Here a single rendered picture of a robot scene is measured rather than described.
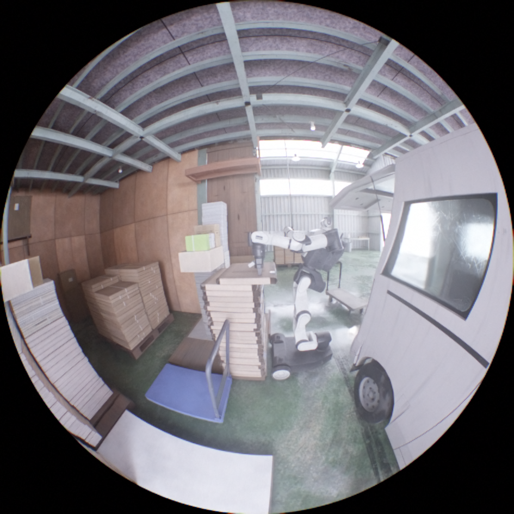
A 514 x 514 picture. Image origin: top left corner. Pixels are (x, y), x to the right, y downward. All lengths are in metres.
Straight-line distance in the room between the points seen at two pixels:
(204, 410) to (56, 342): 1.25
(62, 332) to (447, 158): 2.38
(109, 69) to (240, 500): 3.01
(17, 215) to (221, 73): 3.89
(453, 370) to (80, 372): 2.21
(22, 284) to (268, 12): 2.13
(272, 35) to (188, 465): 2.94
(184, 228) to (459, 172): 2.91
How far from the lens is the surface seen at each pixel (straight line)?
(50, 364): 1.62
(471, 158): 0.82
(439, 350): 0.85
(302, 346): 1.61
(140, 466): 1.55
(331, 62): 1.68
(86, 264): 4.64
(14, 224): 4.06
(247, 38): 1.60
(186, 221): 2.60
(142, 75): 1.86
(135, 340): 2.30
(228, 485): 1.33
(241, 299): 1.05
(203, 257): 1.47
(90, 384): 1.80
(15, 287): 1.25
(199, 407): 1.40
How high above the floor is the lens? 1.40
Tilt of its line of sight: 10 degrees down
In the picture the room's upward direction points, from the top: 3 degrees counter-clockwise
